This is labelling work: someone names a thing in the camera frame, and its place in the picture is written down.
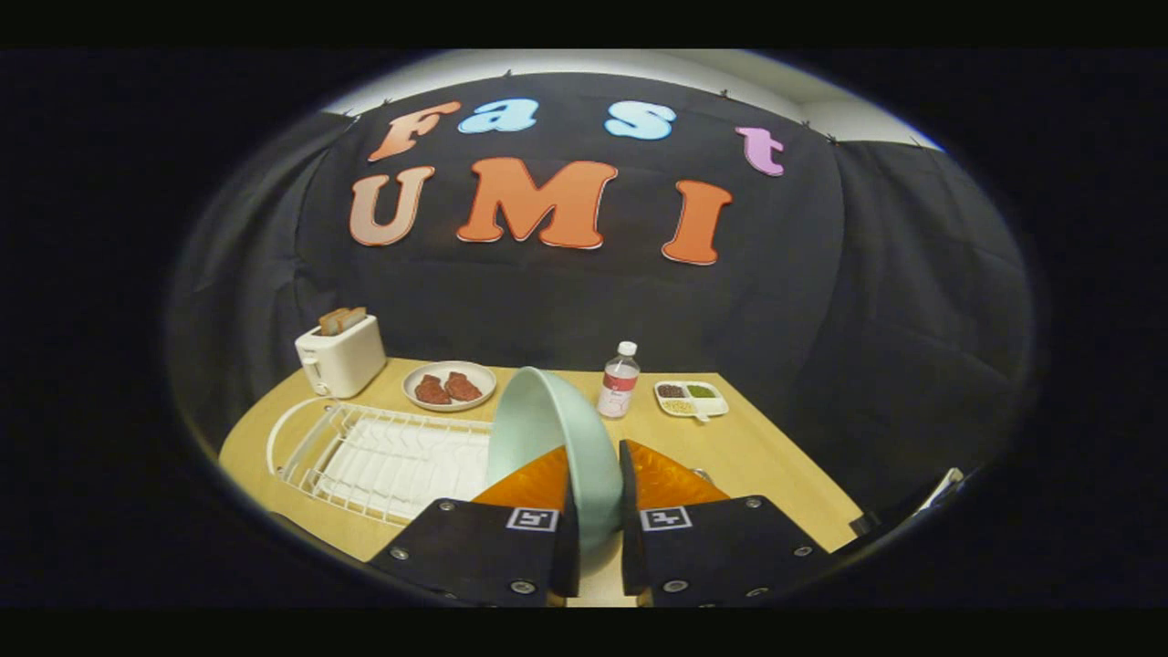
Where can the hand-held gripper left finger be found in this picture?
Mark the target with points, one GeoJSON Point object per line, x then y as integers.
{"type": "Point", "coordinates": [566, 557]}

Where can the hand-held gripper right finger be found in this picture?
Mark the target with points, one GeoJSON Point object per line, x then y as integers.
{"type": "Point", "coordinates": [630, 547]}

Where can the mint green plate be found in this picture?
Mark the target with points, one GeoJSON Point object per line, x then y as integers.
{"type": "Point", "coordinates": [547, 411]}

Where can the small white dish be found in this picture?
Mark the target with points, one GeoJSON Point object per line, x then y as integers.
{"type": "Point", "coordinates": [456, 407]}

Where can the clear bottle with red label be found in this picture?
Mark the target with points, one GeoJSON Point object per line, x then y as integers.
{"type": "Point", "coordinates": [618, 388]}

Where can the white divided snack tray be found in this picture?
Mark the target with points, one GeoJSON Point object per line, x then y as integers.
{"type": "Point", "coordinates": [716, 404]}

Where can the white ribbed drip tray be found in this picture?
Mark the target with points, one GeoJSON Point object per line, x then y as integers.
{"type": "Point", "coordinates": [411, 465]}

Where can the red meat piece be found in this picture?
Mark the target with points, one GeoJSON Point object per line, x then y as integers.
{"type": "Point", "coordinates": [432, 391]}
{"type": "Point", "coordinates": [463, 387]}

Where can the black table clamp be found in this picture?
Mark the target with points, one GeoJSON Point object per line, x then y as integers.
{"type": "Point", "coordinates": [865, 523]}

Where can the white toaster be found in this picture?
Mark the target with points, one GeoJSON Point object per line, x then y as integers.
{"type": "Point", "coordinates": [351, 360]}

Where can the black backdrop cloth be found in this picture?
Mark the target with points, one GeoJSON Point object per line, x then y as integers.
{"type": "Point", "coordinates": [821, 319]}

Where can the brown toast slice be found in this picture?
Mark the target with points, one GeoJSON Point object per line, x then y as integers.
{"type": "Point", "coordinates": [332, 322]}
{"type": "Point", "coordinates": [355, 317]}

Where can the white flat board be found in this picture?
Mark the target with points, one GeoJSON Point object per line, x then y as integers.
{"type": "Point", "coordinates": [944, 484]}

